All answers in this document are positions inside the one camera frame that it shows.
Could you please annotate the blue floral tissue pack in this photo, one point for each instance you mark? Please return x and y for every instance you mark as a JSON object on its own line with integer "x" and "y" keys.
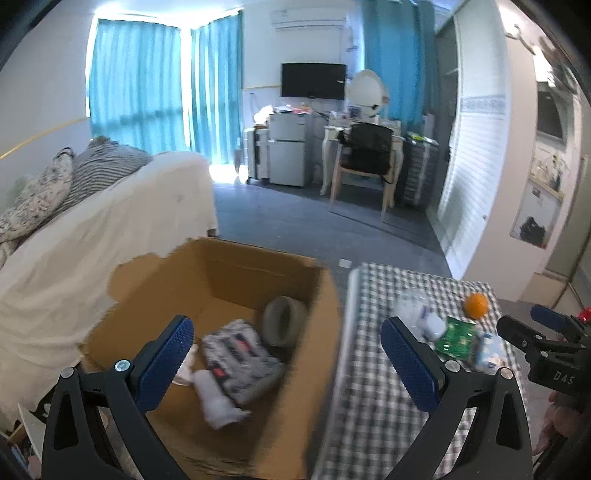
{"x": 490, "y": 354}

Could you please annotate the checkered tablecloth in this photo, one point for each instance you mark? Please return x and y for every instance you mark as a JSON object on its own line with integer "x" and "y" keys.
{"x": 371, "y": 419}

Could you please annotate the floral pillow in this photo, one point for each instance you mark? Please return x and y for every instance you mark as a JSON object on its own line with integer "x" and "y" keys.
{"x": 39, "y": 198}

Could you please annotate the black bag in kitchen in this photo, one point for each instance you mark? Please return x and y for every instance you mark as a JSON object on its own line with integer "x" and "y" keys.
{"x": 533, "y": 233}

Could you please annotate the wooden chair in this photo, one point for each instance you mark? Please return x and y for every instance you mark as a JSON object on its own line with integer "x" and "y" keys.
{"x": 387, "y": 181}

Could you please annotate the grey patterned cloth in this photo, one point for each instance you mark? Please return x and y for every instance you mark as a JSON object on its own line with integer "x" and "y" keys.
{"x": 237, "y": 358}

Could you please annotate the white earbuds case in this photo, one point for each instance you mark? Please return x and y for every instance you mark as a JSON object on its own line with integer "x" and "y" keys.
{"x": 432, "y": 326}

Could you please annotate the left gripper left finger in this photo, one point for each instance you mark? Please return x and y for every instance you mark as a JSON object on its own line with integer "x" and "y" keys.
{"x": 76, "y": 445}

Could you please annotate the black bag on chair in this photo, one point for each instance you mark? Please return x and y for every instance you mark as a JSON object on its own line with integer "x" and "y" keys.
{"x": 369, "y": 148}

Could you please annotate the white wardrobe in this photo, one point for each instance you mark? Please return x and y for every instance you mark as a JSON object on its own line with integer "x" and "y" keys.
{"x": 491, "y": 152}

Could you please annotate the black range hood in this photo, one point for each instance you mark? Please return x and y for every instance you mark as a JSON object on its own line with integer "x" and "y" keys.
{"x": 548, "y": 120}

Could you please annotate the white sock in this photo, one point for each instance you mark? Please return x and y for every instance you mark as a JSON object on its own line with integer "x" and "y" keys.
{"x": 219, "y": 411}

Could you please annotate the white covered sofa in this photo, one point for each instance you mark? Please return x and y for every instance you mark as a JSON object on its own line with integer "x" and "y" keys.
{"x": 54, "y": 288}

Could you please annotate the dark drawer tower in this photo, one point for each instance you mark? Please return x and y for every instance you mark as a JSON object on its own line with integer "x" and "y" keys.
{"x": 418, "y": 173}

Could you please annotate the clear plastic swab container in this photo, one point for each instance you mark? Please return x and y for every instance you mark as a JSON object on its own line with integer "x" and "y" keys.
{"x": 412, "y": 307}

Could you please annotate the white dressing table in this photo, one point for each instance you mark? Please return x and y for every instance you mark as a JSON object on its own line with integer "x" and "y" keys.
{"x": 331, "y": 132}

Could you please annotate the silver mini fridge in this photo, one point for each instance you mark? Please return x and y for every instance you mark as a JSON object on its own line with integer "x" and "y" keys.
{"x": 287, "y": 162}

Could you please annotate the green snack packet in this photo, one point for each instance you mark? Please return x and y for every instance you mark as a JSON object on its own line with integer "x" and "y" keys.
{"x": 458, "y": 340}

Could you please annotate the orange fruit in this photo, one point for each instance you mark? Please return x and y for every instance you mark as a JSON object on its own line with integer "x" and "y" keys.
{"x": 476, "y": 306}

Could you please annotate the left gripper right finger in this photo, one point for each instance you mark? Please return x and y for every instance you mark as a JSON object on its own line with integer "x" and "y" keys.
{"x": 498, "y": 444}

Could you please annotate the person's right hand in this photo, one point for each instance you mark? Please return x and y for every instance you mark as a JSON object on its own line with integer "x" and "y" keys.
{"x": 559, "y": 418}

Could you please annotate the oval white mirror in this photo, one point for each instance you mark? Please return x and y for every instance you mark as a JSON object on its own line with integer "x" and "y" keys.
{"x": 367, "y": 95}

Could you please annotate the striped grey pillow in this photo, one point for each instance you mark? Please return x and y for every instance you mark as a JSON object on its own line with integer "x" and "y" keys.
{"x": 103, "y": 163}

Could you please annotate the white small cabinet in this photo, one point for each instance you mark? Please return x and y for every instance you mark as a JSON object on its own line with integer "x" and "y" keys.
{"x": 257, "y": 153}

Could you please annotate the black television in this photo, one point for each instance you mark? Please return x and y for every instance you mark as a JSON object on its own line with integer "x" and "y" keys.
{"x": 313, "y": 80}

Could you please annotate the left blue curtain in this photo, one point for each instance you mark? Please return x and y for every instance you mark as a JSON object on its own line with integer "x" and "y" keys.
{"x": 134, "y": 87}

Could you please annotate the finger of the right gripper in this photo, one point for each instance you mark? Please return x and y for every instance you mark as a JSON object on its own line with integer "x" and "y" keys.
{"x": 517, "y": 333}
{"x": 551, "y": 319}

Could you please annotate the grey tape roll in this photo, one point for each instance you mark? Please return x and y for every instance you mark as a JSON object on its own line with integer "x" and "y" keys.
{"x": 283, "y": 320}

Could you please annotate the right blue curtain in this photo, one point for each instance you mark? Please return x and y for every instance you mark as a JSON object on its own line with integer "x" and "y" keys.
{"x": 216, "y": 88}

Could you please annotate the white air conditioner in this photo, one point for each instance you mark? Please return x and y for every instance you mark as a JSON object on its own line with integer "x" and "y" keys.
{"x": 309, "y": 17}

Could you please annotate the blue curtain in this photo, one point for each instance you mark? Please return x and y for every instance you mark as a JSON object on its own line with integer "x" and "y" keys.
{"x": 216, "y": 88}
{"x": 134, "y": 87}

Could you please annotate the brown cardboard box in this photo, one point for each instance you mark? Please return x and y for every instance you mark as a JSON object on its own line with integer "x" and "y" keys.
{"x": 240, "y": 299}

